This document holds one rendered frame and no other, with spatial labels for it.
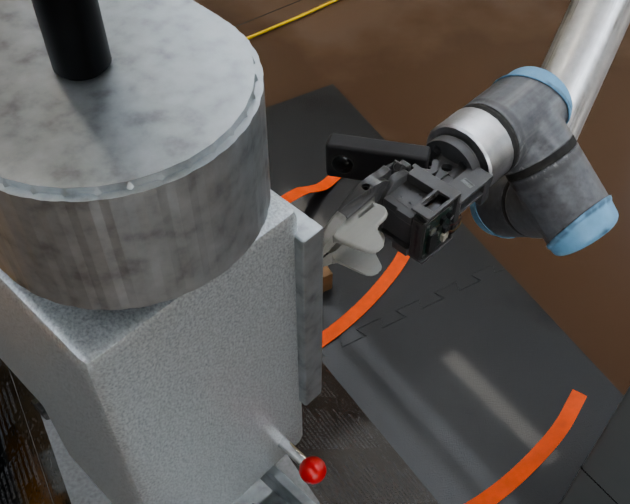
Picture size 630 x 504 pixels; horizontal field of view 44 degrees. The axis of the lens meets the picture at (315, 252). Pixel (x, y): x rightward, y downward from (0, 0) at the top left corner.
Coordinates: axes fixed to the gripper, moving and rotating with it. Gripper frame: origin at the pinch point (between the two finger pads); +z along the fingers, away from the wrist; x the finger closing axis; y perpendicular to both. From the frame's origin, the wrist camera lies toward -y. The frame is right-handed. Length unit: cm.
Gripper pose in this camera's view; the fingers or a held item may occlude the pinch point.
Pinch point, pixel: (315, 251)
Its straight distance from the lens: 78.2
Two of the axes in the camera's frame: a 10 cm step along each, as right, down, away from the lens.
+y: 7.2, 5.3, -4.5
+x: 0.0, 6.5, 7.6
